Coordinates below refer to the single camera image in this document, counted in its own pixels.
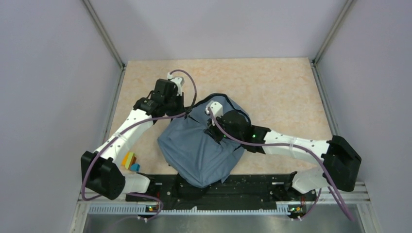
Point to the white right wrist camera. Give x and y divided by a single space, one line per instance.
215 108

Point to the aluminium front rail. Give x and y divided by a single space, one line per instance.
146 208

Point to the metal frame rail right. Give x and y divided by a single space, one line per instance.
322 68

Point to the metal frame rail left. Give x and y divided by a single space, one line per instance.
114 71

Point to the colourful puzzle cube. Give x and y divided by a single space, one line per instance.
130 162

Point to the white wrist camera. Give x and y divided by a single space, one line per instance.
215 108
179 81

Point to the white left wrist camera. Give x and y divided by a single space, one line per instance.
179 81

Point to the metal frame rail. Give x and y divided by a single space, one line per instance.
322 68
114 71

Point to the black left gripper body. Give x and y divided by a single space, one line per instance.
174 104

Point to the blue grey backpack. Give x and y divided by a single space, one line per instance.
193 153

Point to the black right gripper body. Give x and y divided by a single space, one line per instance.
216 134

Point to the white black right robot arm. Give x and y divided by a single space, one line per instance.
337 162

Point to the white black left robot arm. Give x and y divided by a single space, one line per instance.
101 168

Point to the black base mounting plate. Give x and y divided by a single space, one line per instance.
243 188

